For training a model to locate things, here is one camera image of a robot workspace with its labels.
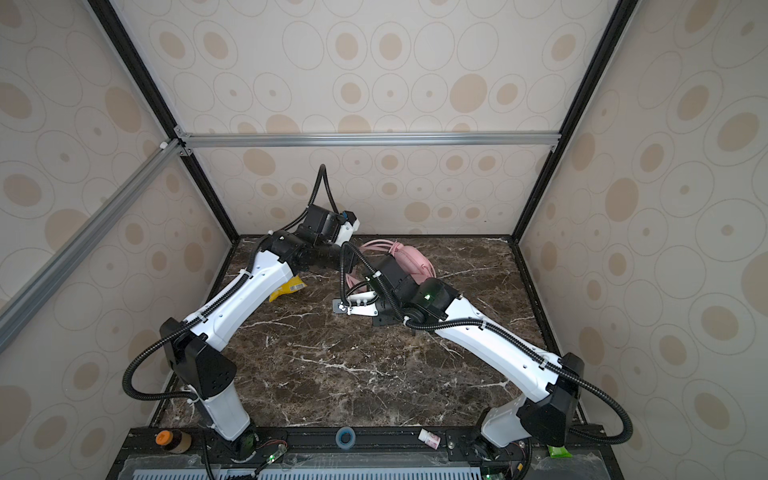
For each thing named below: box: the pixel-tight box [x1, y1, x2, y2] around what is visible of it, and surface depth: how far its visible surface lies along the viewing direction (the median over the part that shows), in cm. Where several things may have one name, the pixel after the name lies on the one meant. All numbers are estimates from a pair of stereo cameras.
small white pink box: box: [417, 427, 442, 451], surface depth 75 cm
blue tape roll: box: [335, 426, 356, 450], surface depth 76 cm
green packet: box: [546, 444, 573, 458], surface depth 73 cm
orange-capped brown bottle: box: [154, 429, 192, 454], surface depth 69 cm
